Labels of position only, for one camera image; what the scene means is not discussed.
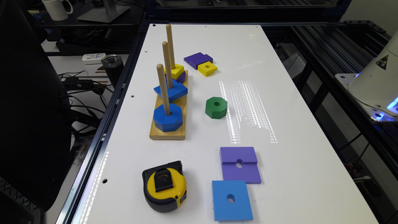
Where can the green octagonal block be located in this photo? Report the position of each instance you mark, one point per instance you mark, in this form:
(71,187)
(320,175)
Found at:
(216,107)

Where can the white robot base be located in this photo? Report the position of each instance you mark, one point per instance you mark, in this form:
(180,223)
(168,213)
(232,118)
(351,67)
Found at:
(375,87)

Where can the blue square block on peg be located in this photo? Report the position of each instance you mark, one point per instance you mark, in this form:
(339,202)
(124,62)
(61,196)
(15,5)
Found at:
(179,90)

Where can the blue octagonal block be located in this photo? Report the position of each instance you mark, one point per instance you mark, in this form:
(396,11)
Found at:
(167,123)

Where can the purple round block on peg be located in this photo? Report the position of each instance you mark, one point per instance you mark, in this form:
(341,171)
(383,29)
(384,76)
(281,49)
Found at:
(181,78)

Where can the small yellow square block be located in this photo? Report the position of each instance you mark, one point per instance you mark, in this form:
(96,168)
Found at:
(207,68)

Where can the yellow square block on peg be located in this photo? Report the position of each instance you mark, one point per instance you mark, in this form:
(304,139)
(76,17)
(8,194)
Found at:
(177,71)

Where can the small purple stepped block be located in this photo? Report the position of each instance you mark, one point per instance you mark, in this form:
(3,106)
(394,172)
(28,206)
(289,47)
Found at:
(196,59)

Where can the large purple square block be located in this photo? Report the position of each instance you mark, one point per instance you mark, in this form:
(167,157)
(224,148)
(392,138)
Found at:
(240,163)

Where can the large light blue square block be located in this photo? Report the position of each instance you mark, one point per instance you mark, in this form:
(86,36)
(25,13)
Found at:
(231,200)

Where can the wooden peg base board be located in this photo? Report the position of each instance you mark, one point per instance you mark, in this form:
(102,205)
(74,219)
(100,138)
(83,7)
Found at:
(179,134)

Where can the front wooden peg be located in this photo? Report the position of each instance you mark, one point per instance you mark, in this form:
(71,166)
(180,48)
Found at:
(163,88)

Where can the wooden peg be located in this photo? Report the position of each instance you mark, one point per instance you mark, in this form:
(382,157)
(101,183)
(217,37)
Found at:
(163,88)
(171,45)
(165,48)

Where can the middle wooden peg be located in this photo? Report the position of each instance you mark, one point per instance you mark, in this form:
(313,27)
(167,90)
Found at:
(165,48)

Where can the yellow black tape measure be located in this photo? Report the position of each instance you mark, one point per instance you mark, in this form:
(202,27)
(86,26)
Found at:
(165,187)

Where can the rear wooden peg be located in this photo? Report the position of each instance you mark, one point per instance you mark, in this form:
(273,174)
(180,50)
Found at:
(171,45)

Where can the black tumbler cup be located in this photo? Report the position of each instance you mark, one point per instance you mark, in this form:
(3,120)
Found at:
(113,65)

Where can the white remote device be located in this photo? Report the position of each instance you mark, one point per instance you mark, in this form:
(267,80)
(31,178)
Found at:
(91,59)

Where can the monitor stand base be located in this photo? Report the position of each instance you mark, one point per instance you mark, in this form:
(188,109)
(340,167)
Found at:
(106,15)

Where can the black office chair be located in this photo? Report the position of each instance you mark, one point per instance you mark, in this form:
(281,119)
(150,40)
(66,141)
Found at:
(35,117)

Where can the white mug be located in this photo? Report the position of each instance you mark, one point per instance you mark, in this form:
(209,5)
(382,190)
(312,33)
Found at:
(56,9)

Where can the black power adapter with cables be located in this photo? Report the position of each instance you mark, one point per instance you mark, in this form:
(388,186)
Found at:
(72,82)

